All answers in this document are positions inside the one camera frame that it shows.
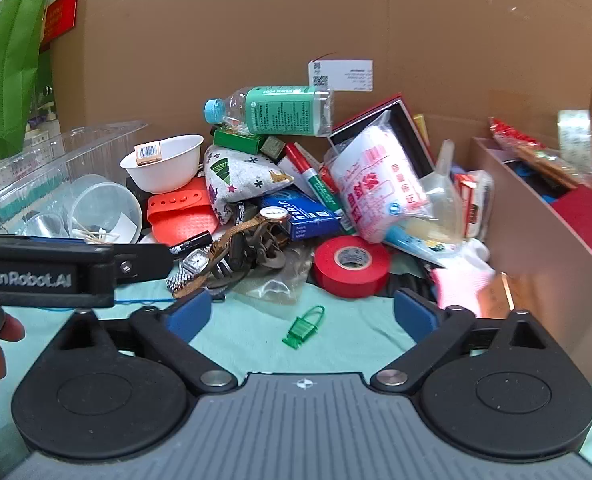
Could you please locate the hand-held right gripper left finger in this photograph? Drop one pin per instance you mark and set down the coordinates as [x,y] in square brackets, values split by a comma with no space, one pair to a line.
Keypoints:
[191,312]

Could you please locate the small brown cardboard box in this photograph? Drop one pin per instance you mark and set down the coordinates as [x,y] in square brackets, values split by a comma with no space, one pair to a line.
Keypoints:
[148,154]

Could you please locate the white packet red label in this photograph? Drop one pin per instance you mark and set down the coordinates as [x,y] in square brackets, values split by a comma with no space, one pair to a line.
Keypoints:
[471,200]

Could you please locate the patterned cloth pouch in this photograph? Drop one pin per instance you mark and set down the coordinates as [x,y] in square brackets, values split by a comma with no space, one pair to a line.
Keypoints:
[241,175]

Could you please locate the white bag pink print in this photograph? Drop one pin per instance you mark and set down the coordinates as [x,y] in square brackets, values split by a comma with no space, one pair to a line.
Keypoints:
[371,180]

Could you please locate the light blue tube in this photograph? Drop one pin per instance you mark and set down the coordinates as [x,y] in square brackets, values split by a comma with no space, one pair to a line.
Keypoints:
[416,243]

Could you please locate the green box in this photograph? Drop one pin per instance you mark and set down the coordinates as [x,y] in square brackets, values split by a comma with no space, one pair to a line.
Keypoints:
[236,141]

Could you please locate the clear plastic bag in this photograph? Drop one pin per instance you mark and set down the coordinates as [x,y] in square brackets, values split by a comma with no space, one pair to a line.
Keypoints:
[276,287]

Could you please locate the red silicone mitt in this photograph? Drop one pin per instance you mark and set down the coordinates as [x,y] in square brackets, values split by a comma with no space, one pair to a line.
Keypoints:
[181,215]

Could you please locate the plastic bottle green label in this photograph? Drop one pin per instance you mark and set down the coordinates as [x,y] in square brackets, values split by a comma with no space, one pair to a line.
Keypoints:
[276,110]

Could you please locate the red and black gift box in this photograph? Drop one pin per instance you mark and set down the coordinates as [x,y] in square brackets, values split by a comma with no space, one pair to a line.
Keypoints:
[407,119]

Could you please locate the black cylinder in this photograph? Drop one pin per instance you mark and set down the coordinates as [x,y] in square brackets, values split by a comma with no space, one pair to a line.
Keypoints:
[191,243]

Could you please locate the red wall calendar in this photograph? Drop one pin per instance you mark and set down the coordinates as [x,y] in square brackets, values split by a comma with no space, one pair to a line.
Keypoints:
[61,10]

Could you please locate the pink cloth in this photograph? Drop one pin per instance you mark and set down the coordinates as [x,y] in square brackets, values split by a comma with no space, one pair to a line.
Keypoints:
[461,282]

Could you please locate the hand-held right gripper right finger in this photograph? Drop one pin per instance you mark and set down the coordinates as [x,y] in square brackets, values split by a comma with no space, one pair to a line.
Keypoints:
[415,312]

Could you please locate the red snack packet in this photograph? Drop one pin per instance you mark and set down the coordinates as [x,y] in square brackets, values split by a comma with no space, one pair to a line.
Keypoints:
[516,137]

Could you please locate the dark red box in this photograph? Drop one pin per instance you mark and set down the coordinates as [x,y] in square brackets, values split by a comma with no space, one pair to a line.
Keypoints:
[591,220]

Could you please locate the green plastic lock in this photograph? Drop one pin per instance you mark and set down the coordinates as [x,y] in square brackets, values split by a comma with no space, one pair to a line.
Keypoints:
[301,332]

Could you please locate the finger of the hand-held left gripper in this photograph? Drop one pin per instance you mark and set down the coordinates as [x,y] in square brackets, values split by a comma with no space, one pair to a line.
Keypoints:
[143,264]

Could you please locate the clear plastic cup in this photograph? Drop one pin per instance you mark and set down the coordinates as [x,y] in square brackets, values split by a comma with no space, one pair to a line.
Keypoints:
[106,200]
[46,225]

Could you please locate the white bowl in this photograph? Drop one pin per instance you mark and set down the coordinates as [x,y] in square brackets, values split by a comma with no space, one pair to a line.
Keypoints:
[171,172]

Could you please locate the green marker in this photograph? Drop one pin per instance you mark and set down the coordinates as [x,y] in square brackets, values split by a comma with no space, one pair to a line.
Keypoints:
[322,187]

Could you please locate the large cardboard box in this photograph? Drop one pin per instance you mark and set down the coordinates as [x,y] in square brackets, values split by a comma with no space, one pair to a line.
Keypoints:
[226,35]

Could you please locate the patterned clear tape roll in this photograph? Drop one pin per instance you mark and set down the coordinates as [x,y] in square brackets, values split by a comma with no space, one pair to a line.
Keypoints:
[573,135]

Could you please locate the silver wristwatch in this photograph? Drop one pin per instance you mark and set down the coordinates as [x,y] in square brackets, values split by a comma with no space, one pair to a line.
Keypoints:
[195,261]

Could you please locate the dark hair claw clip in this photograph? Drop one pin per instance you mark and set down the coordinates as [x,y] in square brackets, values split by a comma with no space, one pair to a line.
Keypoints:
[265,256]

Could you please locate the red tape roll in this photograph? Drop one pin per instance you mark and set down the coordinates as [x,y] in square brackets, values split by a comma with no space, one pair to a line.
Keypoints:
[333,277]

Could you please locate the red marker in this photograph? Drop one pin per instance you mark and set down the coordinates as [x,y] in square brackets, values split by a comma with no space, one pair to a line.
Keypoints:
[297,155]

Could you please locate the white shipping label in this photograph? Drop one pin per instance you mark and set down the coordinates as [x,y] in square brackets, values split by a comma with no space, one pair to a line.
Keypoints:
[341,75]

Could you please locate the green paper bag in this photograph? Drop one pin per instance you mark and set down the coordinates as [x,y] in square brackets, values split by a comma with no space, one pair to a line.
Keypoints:
[11,60]

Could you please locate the clear plastic container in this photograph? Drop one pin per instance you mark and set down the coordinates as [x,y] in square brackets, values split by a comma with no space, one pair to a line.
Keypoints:
[36,170]

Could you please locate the blue box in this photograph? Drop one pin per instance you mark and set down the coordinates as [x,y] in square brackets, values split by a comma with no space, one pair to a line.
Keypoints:
[311,221]

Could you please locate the clear plastic packet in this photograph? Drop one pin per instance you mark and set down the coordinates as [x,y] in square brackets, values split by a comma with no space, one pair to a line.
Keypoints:
[441,200]

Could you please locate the small olive box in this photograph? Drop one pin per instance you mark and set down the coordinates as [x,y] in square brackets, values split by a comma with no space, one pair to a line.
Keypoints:
[273,148]

